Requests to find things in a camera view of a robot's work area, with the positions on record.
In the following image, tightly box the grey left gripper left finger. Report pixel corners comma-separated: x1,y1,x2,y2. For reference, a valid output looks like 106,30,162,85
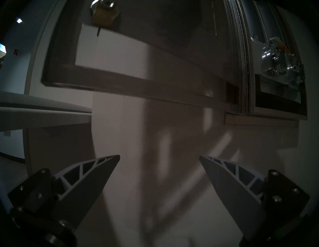
7,155,120,247

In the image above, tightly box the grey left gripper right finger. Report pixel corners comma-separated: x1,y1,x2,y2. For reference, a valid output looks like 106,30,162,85
199,154,311,247

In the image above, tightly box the stainless steel dispenser door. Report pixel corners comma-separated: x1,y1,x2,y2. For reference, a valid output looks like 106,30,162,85
41,0,249,114

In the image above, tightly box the stainless steel dispenser cabinet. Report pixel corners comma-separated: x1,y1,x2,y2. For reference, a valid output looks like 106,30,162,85
224,0,308,129

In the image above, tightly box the chrome pad dispensing mechanism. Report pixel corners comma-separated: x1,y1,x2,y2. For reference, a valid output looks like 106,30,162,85
260,45,289,75

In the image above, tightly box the chrome tampon dispensing mechanism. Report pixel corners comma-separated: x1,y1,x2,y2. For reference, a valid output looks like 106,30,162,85
289,58,306,82

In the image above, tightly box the orange white pad packet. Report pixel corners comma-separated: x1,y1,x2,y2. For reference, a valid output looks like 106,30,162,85
270,37,296,57

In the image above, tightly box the brass lock latch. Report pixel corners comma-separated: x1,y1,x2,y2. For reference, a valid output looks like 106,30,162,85
90,0,121,37

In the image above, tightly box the grey door frame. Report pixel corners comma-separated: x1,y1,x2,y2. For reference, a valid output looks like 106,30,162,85
22,0,66,175

